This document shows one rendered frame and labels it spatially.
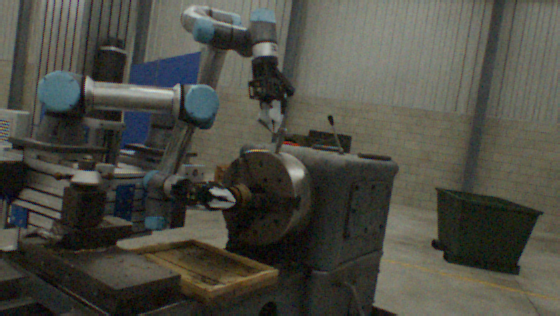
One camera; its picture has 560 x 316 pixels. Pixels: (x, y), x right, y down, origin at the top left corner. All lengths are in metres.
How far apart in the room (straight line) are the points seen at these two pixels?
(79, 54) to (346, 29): 10.65
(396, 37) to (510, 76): 2.80
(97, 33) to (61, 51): 0.15
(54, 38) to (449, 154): 10.30
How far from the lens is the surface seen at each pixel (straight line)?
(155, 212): 1.50
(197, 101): 1.44
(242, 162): 1.46
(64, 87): 1.43
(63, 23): 1.92
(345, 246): 1.67
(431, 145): 11.45
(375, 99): 11.67
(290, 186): 1.38
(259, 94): 1.27
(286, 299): 1.49
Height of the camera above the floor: 1.30
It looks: 3 degrees down
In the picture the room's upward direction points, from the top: 9 degrees clockwise
